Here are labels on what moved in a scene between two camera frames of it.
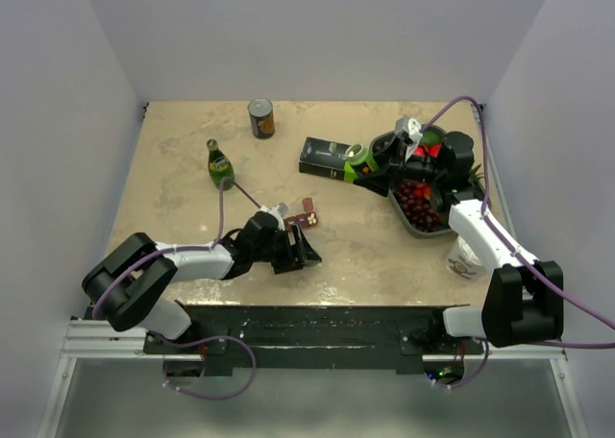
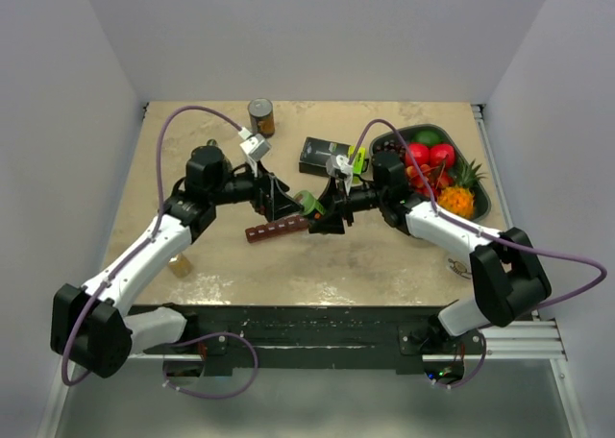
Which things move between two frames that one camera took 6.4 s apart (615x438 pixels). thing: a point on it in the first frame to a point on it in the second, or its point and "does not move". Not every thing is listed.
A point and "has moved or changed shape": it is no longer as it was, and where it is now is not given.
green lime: x=431 y=135 does not move
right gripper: x=380 y=181 to x=332 y=222
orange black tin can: x=261 y=118 does not move
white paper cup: x=463 y=262 does not move
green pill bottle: x=357 y=156 to x=307 y=203
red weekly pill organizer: x=308 y=218 has moved or changed shape
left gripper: x=295 y=255 to x=263 y=186
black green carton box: x=326 y=158 does not move
